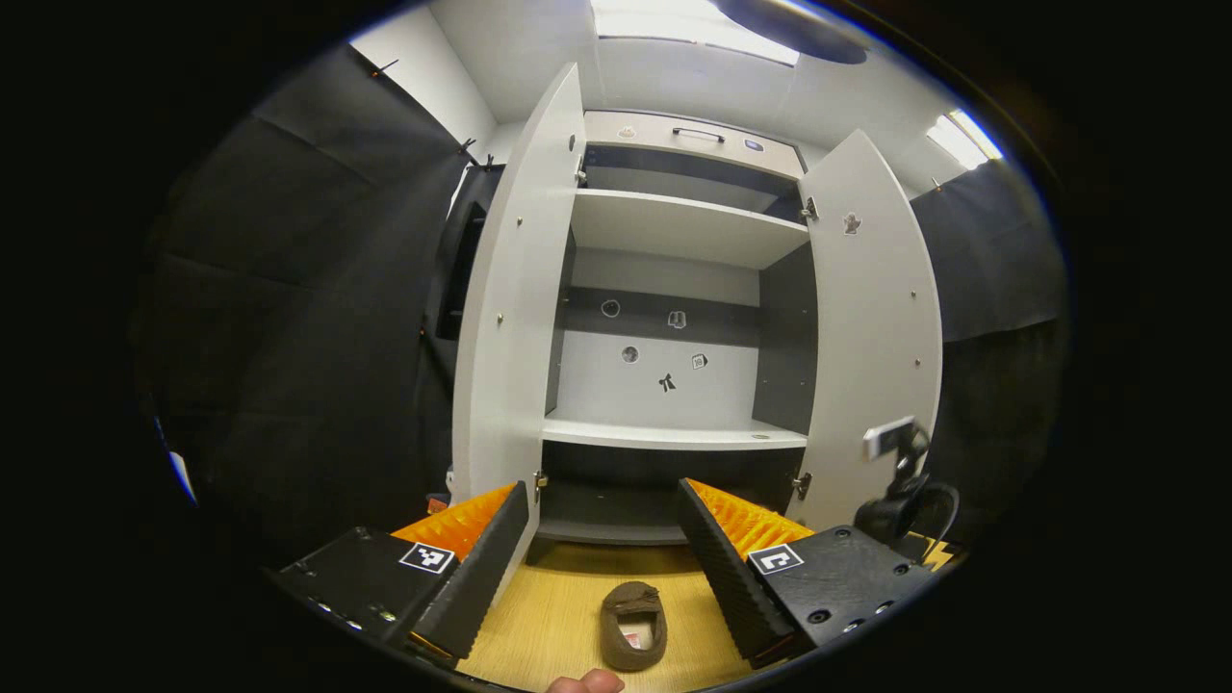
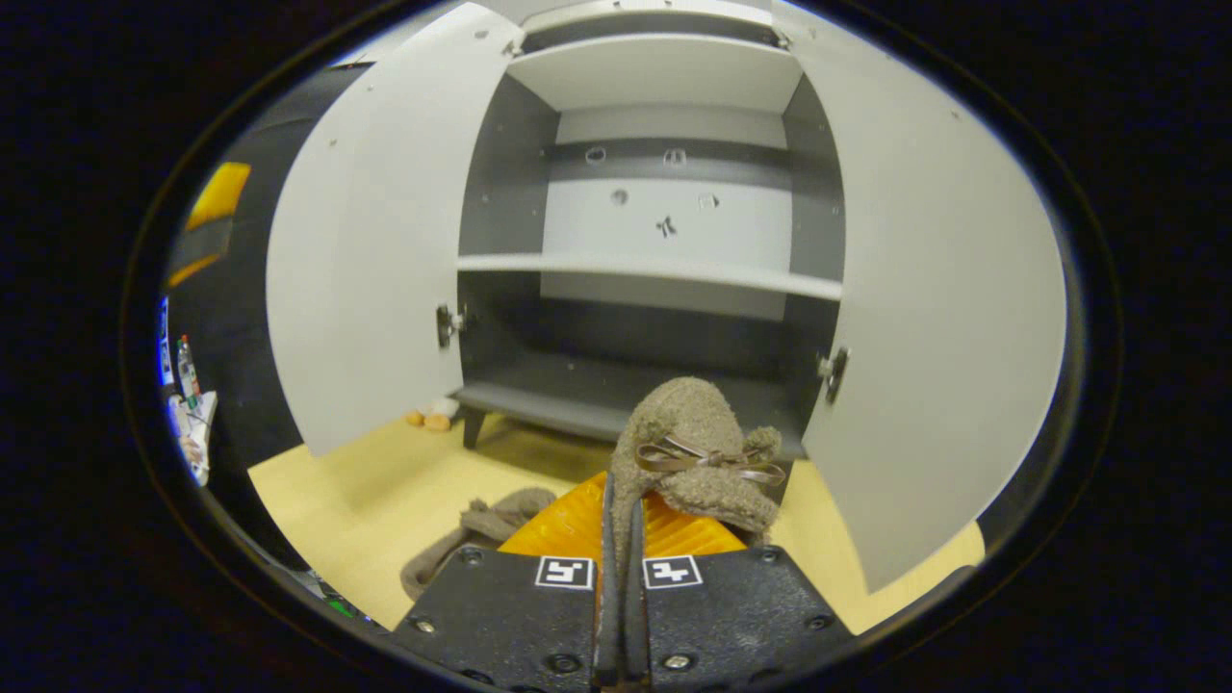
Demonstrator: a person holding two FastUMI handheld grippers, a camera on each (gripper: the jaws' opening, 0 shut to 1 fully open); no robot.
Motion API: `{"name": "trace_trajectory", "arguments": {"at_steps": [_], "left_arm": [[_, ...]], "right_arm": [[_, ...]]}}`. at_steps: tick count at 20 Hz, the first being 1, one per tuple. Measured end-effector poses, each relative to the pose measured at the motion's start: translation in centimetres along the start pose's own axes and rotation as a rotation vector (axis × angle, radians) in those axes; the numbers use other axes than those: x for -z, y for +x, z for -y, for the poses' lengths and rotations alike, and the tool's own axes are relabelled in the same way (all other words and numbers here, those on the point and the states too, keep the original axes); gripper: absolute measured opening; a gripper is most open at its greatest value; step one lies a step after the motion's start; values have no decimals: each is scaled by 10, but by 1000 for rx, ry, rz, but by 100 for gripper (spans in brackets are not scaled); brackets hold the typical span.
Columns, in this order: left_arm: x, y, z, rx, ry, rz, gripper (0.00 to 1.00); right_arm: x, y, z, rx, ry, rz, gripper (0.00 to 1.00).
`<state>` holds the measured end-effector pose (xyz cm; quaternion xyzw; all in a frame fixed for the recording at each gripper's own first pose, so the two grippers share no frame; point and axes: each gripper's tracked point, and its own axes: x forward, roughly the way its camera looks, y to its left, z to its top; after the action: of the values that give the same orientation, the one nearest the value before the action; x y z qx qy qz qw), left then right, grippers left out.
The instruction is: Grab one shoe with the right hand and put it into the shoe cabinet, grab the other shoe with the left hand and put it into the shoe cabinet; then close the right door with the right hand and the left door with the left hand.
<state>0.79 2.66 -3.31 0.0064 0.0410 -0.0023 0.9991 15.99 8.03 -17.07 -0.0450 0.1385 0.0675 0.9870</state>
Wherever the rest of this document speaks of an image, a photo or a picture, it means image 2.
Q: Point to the red capped bottle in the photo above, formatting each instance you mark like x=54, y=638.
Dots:
x=188, y=371

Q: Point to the brown fuzzy shoe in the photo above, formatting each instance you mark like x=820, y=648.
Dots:
x=688, y=414
x=481, y=525

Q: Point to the white shoe cabinet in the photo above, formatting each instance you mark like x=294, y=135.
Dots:
x=664, y=72

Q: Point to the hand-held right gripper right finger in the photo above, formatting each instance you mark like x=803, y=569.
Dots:
x=741, y=616

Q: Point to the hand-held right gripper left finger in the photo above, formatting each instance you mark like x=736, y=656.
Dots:
x=500, y=616

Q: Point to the white shoe cabinet door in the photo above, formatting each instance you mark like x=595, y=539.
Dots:
x=375, y=241
x=943, y=289

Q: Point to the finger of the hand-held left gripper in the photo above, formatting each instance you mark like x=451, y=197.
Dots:
x=221, y=192

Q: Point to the penguin plush toy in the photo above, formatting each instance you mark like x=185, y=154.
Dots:
x=438, y=420

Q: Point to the white paper sheet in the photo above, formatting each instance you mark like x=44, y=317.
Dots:
x=197, y=438

